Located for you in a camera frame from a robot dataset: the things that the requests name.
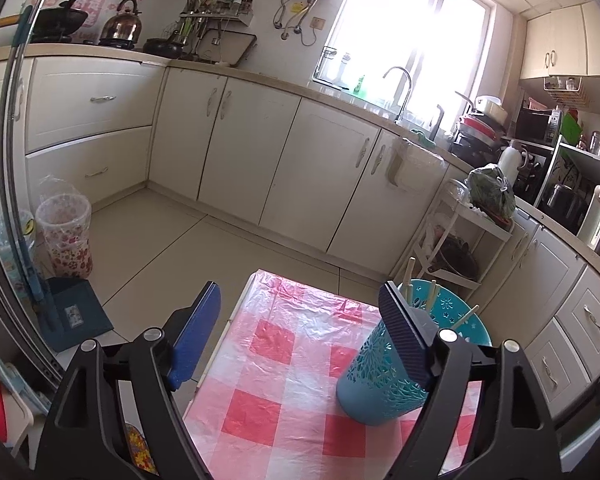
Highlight blue perforated plastic basket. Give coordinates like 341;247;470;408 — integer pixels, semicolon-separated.
336;287;491;426

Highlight white kitchen cabinets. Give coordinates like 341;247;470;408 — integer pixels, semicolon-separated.
0;44;600;411

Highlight blue dustpan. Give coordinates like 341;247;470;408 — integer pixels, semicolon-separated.
38;278;112;352

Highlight red white checkered tablecloth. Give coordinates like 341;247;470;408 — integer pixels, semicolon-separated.
182;268;484;480

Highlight black pan on shelf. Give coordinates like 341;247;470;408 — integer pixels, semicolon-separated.
437;235;479;281

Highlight white shelf rack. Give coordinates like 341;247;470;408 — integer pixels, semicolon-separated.
411;179;514;292

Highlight floral patterned trash bin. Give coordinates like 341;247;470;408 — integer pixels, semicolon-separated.
35;193;93;278

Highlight bag of green vegetables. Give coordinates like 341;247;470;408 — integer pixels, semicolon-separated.
465;164;516;226

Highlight white thermos jug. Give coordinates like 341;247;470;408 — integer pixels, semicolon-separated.
498;140;528;185

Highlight stacked dishes and pots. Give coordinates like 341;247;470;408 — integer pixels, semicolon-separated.
450;92;508;168

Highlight chrome sink faucet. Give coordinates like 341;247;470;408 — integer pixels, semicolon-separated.
382;66;414;124

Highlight black frying pan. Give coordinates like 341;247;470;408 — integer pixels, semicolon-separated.
143;38;184;60

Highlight copper kettle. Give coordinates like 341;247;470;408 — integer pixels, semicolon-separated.
98;0;142;50

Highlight black wok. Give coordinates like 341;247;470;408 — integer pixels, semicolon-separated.
30;0;88;44

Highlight upper wall cabinet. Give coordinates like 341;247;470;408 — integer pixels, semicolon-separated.
520;1;600;80

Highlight wall utensil rack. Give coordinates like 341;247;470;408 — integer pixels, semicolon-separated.
174;0;253;60

